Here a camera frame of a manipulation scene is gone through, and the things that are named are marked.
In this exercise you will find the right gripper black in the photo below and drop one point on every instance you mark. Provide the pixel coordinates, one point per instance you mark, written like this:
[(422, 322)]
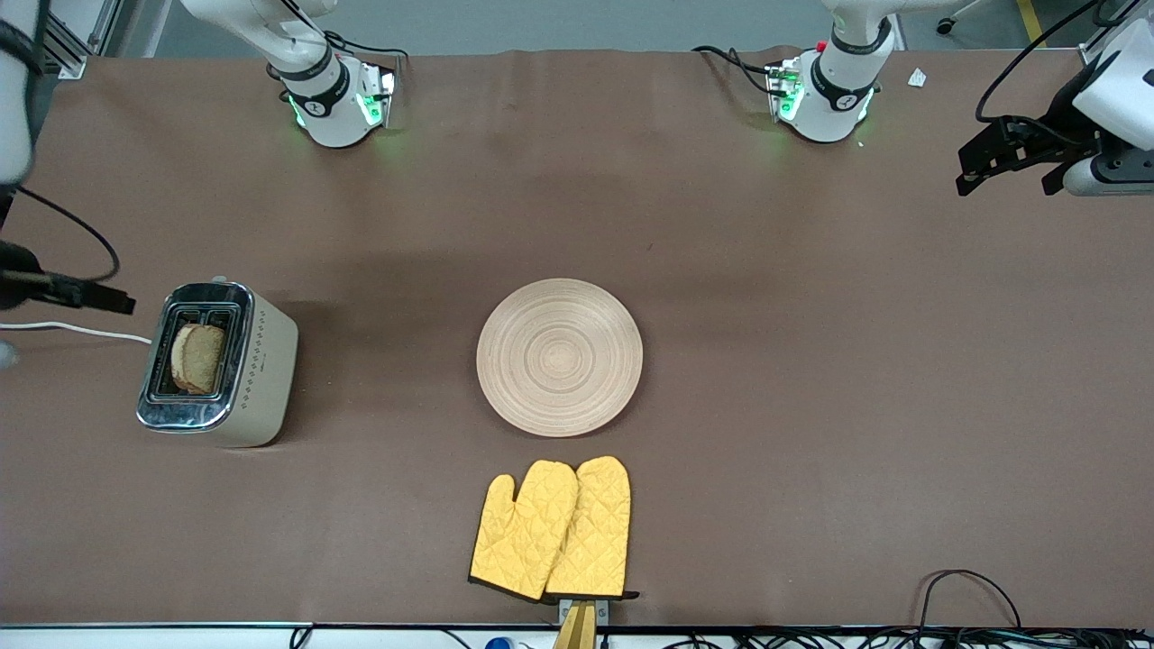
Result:
[(18, 264)]

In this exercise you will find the aluminium frame profile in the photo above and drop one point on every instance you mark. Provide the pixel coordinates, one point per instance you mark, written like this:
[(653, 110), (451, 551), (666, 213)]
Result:
[(68, 54)]

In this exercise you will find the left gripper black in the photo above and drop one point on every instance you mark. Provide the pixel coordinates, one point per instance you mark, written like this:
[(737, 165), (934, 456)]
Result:
[(1066, 128)]

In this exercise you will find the black chair caster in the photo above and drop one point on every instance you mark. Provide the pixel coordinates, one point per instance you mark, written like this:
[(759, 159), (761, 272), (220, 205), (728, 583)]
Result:
[(945, 27)]

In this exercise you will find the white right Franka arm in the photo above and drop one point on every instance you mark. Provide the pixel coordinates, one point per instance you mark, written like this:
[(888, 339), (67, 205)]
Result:
[(334, 117)]

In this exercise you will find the brown bread slice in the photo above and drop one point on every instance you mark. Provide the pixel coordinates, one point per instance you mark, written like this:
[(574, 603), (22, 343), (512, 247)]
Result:
[(198, 361)]

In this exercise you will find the chrome and beige toaster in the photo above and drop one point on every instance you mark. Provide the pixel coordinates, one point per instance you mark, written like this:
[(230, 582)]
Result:
[(261, 379)]

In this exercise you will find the brown table cover sheet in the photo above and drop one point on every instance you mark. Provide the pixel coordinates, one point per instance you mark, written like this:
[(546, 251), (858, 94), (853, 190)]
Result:
[(811, 270)]

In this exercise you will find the white paper scrap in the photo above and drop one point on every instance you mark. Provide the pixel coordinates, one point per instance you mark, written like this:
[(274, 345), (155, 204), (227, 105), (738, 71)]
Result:
[(917, 78)]

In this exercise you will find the yellow quilted oven mitt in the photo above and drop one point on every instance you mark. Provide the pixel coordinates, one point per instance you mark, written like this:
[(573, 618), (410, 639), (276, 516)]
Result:
[(595, 532), (523, 532)]

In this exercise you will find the yellow wooden strip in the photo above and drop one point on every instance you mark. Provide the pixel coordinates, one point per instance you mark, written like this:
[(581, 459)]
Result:
[(577, 631)]

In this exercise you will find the round wooden plate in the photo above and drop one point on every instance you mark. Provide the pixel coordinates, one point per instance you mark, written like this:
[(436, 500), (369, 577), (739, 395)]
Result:
[(559, 361)]

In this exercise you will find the grey metal bracket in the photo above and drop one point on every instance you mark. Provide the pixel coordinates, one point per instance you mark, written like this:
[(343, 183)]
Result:
[(602, 611)]

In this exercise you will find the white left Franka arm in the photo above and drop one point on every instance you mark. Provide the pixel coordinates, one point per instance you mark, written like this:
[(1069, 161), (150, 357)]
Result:
[(838, 99)]

